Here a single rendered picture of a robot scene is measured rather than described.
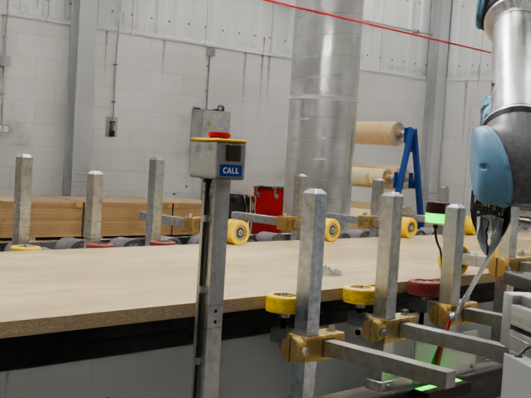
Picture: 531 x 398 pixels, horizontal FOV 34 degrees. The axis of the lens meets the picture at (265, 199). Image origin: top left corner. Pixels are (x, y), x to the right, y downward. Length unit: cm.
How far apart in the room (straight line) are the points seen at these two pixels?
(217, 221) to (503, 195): 50
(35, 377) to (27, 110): 773
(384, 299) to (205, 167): 59
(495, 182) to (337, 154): 472
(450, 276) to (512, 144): 85
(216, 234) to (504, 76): 55
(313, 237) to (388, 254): 25
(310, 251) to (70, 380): 51
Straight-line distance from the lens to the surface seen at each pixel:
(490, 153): 130
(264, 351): 198
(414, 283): 221
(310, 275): 172
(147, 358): 177
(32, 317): 155
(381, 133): 925
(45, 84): 937
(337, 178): 601
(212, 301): 155
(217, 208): 153
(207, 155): 151
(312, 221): 171
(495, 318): 212
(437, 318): 213
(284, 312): 182
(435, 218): 213
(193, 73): 1033
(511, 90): 142
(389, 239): 191
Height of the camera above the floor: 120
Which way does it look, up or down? 3 degrees down
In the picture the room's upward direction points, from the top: 3 degrees clockwise
